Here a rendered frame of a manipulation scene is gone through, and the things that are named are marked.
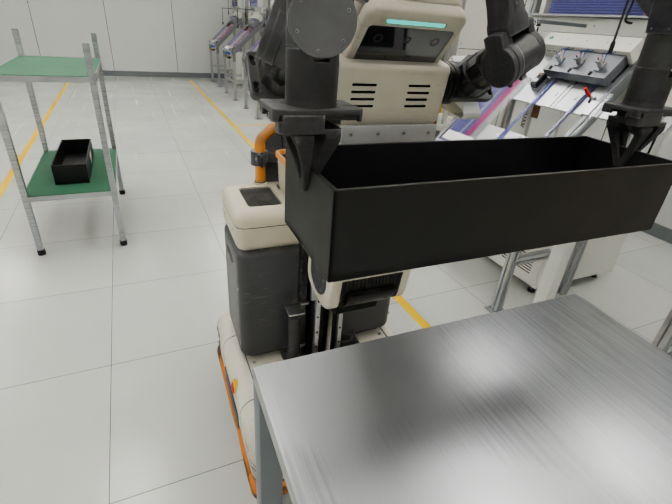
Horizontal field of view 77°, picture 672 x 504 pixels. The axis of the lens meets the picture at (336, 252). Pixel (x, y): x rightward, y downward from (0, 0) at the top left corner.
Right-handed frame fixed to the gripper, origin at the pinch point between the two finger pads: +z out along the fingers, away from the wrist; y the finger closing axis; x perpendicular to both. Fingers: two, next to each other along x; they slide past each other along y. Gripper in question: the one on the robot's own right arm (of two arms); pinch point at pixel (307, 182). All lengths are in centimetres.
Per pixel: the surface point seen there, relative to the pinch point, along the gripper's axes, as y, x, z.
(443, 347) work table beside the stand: 25.1, -2.7, 30.1
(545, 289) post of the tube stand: 143, 65, 82
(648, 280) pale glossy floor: 259, 81, 107
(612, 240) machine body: 221, 90, 79
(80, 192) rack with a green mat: -56, 209, 74
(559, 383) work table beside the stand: 38, -16, 30
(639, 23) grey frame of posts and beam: 184, 95, -28
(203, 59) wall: 108, 968, 63
